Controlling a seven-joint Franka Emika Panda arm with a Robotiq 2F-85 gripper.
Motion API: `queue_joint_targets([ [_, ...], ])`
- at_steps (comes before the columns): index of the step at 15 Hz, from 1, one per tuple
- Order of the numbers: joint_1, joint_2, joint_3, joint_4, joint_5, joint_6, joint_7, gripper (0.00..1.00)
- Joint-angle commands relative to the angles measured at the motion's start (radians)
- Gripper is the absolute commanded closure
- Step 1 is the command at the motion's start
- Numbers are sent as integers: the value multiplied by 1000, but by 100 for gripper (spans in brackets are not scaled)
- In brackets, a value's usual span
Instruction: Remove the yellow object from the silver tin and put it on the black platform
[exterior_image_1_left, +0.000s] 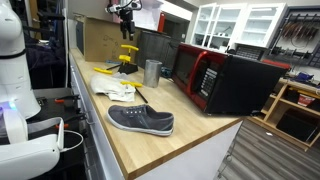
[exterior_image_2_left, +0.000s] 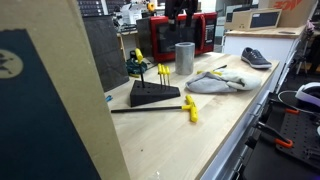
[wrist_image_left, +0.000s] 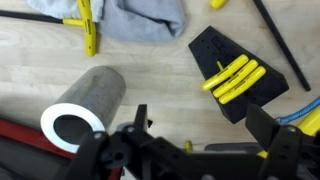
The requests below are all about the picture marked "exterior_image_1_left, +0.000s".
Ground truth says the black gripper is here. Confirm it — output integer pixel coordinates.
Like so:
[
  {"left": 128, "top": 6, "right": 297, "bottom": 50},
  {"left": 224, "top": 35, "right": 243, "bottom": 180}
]
[{"left": 118, "top": 8, "right": 137, "bottom": 42}]

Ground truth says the yellow T-handle hex key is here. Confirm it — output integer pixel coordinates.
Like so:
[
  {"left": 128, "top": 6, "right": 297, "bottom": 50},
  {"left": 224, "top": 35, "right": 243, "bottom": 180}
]
[
  {"left": 117, "top": 54, "right": 132, "bottom": 66},
  {"left": 120, "top": 80, "right": 149, "bottom": 104},
  {"left": 93, "top": 63, "right": 122, "bottom": 75},
  {"left": 120, "top": 44, "right": 140, "bottom": 66}
]

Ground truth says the black platform stand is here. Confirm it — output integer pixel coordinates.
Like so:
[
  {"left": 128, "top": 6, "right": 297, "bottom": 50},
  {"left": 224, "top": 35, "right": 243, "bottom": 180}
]
[{"left": 116, "top": 62, "right": 140, "bottom": 75}]

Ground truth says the silver tin cylinder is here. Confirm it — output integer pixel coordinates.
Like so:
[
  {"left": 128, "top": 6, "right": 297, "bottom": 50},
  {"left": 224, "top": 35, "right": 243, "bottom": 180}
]
[{"left": 142, "top": 59, "right": 163, "bottom": 89}]

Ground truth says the small blue object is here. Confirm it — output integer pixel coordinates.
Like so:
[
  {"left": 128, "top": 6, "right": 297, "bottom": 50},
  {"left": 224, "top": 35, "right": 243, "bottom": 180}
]
[{"left": 160, "top": 66, "right": 173, "bottom": 79}]

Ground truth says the pink board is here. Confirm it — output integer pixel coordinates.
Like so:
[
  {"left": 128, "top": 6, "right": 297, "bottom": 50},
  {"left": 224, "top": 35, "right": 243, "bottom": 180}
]
[{"left": 112, "top": 0, "right": 122, "bottom": 24}]

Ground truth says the brown cardboard box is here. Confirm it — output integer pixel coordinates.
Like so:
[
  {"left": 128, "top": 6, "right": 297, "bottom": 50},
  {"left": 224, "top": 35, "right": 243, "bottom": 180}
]
[{"left": 73, "top": 12, "right": 140, "bottom": 64}]

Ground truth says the dark grey storage bin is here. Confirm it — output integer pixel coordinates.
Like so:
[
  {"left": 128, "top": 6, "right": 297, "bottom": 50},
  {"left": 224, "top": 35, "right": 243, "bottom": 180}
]
[{"left": 134, "top": 28, "right": 183, "bottom": 70}]

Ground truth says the teal flat tool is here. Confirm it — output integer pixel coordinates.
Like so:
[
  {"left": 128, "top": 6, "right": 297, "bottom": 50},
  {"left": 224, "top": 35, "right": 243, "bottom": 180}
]
[{"left": 105, "top": 59, "right": 123, "bottom": 66}]

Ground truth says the red fire extinguisher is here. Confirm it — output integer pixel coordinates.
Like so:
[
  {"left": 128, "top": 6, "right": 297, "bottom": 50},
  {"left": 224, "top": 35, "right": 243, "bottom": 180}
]
[{"left": 157, "top": 12, "right": 166, "bottom": 34}]

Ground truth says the white crumpled cloth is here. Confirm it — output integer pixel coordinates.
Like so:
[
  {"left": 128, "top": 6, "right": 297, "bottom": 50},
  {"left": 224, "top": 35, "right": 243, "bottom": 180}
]
[{"left": 90, "top": 72, "right": 137, "bottom": 103}]

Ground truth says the grey canvas shoe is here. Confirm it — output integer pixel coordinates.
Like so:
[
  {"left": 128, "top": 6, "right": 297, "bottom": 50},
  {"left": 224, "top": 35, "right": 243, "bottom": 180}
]
[{"left": 106, "top": 103, "right": 175, "bottom": 137}]

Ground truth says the white glass-door cabinet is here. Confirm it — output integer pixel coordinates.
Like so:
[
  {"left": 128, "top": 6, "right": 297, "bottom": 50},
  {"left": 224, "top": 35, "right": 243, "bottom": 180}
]
[{"left": 190, "top": 2, "right": 288, "bottom": 51}]

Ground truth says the red and black microwave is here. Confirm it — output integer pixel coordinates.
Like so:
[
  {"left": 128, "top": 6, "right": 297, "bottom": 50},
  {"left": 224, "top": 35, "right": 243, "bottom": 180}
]
[{"left": 170, "top": 42, "right": 289, "bottom": 116}]

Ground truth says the black slotted crate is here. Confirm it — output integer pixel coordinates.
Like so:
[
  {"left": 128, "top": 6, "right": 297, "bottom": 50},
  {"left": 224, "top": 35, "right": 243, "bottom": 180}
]
[{"left": 229, "top": 43, "right": 268, "bottom": 61}]

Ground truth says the wooden shelf unit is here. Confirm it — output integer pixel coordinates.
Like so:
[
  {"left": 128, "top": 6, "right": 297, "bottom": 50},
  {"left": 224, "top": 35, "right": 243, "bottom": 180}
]
[{"left": 247, "top": 77, "right": 320, "bottom": 152}]

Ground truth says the blue tool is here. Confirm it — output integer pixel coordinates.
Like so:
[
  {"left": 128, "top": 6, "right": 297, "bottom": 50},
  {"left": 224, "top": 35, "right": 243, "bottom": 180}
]
[{"left": 294, "top": 71, "right": 315, "bottom": 84}]

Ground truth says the red box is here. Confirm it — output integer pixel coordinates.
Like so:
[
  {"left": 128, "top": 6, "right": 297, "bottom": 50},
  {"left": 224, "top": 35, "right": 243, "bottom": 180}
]
[{"left": 297, "top": 93, "right": 316, "bottom": 108}]

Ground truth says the black storage box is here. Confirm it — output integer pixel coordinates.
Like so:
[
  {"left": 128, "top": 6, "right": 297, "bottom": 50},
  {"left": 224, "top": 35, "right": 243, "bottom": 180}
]
[{"left": 275, "top": 109, "right": 320, "bottom": 143}]

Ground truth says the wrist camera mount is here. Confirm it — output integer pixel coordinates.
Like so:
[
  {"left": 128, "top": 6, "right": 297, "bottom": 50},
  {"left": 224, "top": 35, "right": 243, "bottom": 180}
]
[{"left": 105, "top": 0, "right": 143, "bottom": 14}]

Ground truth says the red-handled black clamp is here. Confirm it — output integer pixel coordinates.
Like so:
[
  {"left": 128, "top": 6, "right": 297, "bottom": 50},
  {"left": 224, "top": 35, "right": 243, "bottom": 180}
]
[
  {"left": 54, "top": 112, "right": 88, "bottom": 130},
  {"left": 54, "top": 94, "right": 81, "bottom": 105}
]

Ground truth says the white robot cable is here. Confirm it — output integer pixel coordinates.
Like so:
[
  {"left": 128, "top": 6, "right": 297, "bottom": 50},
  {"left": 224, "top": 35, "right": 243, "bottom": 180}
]
[{"left": 59, "top": 129, "right": 85, "bottom": 153}]

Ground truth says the black wall tool rack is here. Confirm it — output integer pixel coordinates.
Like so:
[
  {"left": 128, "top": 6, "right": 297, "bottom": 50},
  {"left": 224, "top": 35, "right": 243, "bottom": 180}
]
[{"left": 266, "top": 5, "right": 320, "bottom": 68}]

